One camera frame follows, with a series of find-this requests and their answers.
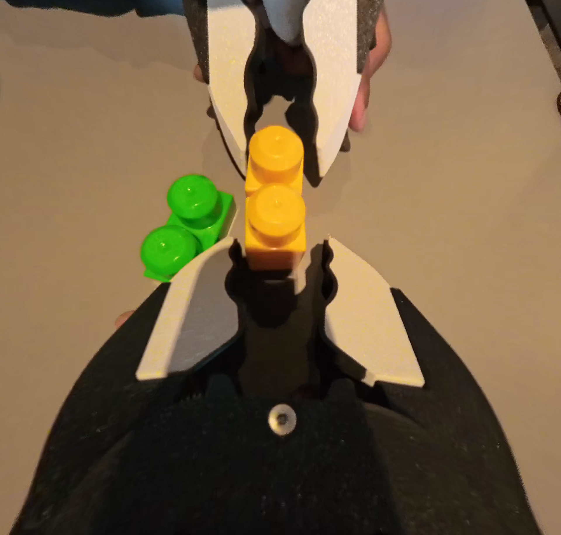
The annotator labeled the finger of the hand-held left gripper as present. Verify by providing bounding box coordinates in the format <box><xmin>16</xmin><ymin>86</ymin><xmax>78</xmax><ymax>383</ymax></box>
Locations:
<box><xmin>302</xmin><ymin>0</ymin><xmax>363</xmax><ymax>178</ymax></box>
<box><xmin>206</xmin><ymin>0</ymin><xmax>259</xmax><ymax>181</ymax></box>

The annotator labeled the yellow single-stud mega block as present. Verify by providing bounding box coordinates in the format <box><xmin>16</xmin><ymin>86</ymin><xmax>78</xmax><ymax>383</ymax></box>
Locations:
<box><xmin>245</xmin><ymin>184</ymin><xmax>307</xmax><ymax>272</ymax></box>

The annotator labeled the green mega block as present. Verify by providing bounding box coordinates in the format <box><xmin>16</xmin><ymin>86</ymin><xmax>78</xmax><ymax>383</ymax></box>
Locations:
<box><xmin>140</xmin><ymin>174</ymin><xmax>236</xmax><ymax>282</ymax></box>

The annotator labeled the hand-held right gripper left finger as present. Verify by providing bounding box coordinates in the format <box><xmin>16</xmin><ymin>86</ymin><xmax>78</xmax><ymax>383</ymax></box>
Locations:
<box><xmin>136</xmin><ymin>237</ymin><xmax>244</xmax><ymax>381</ymax></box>

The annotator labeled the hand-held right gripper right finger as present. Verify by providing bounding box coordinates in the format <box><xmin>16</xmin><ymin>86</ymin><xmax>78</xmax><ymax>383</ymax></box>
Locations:
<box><xmin>320</xmin><ymin>237</ymin><xmax>426</xmax><ymax>388</ymax></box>

